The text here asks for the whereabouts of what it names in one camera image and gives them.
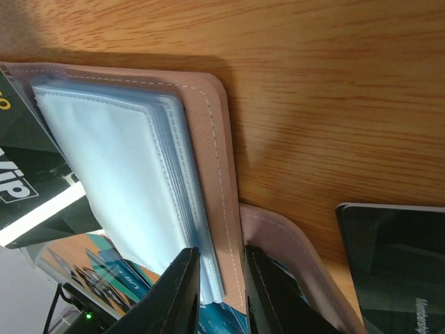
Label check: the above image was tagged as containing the plain black card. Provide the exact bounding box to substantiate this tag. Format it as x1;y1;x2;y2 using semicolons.
336;202;444;333

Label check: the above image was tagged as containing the black vip membership card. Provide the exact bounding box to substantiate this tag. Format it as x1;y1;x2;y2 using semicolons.
1;66;101;249

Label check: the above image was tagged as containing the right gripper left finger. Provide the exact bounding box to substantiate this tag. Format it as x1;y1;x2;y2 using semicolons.
106;247;200;334

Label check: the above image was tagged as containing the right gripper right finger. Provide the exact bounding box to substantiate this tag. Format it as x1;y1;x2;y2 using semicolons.
245;245;339;334

